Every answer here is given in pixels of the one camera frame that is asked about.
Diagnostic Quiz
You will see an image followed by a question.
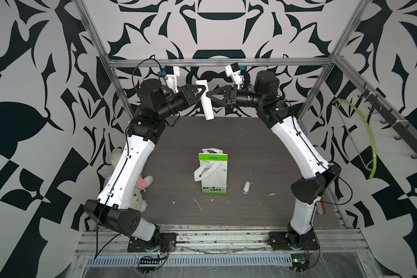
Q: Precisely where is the small white stapler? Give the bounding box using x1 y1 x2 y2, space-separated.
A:
242 181 251 194

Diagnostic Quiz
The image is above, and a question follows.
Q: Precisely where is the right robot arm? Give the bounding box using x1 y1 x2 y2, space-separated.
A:
207 71 341 237

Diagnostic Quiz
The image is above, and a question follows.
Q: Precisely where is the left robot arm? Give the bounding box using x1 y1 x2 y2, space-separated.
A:
84 79 206 242

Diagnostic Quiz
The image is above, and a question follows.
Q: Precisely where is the white teddy bear pink shirt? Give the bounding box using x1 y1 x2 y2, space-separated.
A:
111 151 154 213

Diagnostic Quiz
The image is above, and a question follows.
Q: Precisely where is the plaid glasses case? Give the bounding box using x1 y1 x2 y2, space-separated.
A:
317 202 327 215

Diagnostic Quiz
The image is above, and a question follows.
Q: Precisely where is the black usb hub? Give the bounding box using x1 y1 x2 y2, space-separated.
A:
137 256 161 269

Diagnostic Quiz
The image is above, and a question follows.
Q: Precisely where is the green lit controller board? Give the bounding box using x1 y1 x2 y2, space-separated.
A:
290 254 310 273

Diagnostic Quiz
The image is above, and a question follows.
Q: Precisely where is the black hook rack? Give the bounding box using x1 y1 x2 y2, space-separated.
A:
359 83 417 160

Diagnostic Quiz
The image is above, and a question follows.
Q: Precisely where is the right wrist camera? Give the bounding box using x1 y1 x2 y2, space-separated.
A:
225 63 246 89

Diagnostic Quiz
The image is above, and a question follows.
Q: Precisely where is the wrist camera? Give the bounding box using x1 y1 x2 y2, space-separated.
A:
225 63 246 89
159 66 180 93

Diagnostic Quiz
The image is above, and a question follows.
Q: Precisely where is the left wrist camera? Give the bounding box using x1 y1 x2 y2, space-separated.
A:
159 66 180 93

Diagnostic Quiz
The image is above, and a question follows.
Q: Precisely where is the aluminium frame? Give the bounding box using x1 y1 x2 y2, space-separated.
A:
76 1 417 240

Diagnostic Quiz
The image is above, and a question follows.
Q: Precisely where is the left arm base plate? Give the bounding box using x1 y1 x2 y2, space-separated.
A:
127 231 177 253

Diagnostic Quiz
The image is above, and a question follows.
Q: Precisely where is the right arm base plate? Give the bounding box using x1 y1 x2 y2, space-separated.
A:
267 229 320 251

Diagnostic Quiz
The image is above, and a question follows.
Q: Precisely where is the green hose loop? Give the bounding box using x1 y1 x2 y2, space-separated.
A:
332 98 378 180

